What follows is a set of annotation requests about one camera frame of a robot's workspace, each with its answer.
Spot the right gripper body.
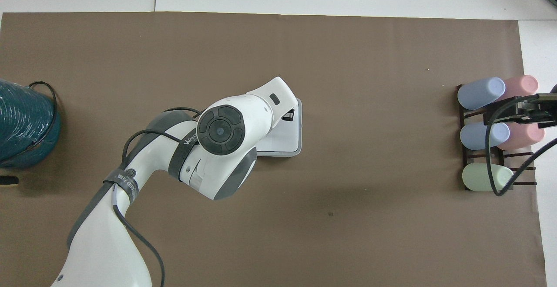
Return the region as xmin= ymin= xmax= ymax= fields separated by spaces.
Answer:
xmin=520 ymin=84 xmax=557 ymax=129

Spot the pink cup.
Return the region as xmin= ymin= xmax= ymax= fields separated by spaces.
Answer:
xmin=497 ymin=122 xmax=546 ymax=151
xmin=500 ymin=75 xmax=540 ymax=101

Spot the blue cup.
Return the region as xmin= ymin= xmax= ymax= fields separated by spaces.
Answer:
xmin=460 ymin=122 xmax=511 ymax=151
xmin=457 ymin=77 xmax=507 ymax=111

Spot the dark wooden cup rack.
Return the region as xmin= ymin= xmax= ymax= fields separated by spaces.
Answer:
xmin=455 ymin=83 xmax=538 ymax=192

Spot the green cup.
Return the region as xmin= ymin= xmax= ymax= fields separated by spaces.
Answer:
xmin=462 ymin=163 xmax=514 ymax=192

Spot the white grey flat device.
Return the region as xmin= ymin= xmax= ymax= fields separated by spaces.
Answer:
xmin=256 ymin=98 xmax=302 ymax=158

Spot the teal woven basket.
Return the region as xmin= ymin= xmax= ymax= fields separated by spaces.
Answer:
xmin=0 ymin=79 xmax=62 ymax=169

